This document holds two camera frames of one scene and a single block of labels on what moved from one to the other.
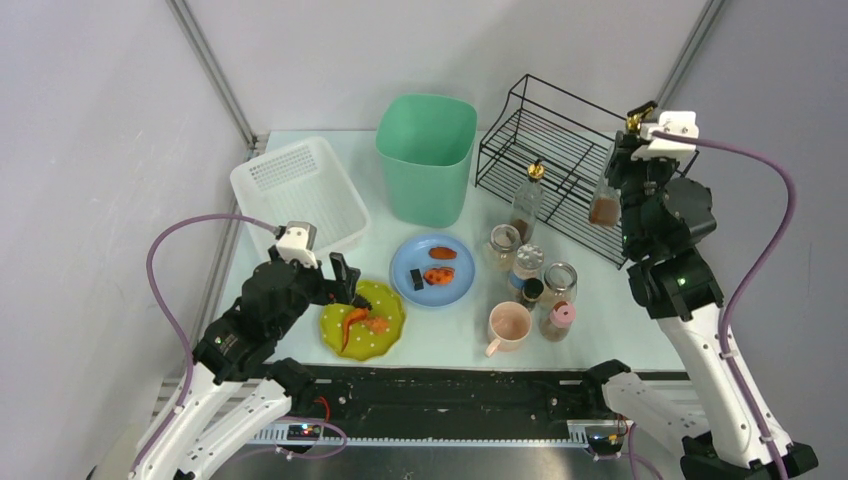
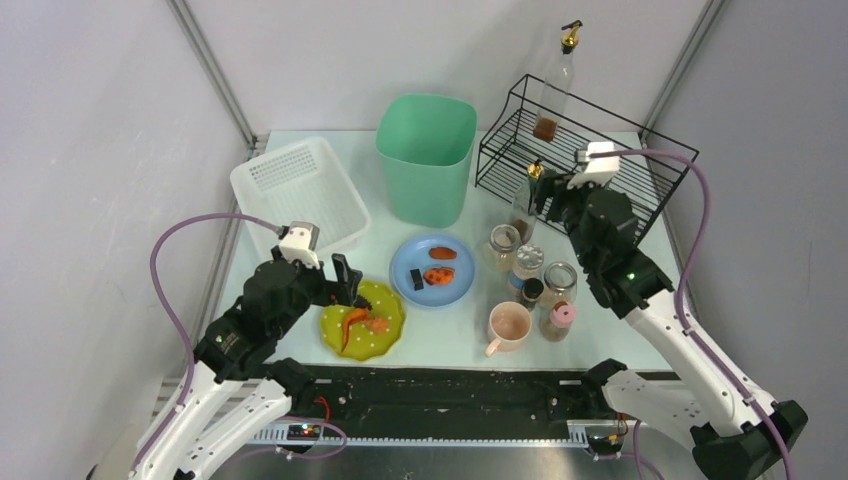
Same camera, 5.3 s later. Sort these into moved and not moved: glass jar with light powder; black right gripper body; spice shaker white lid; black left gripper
Moved: black right gripper body
Not moved: black left gripper; glass jar with light powder; spice shaker white lid
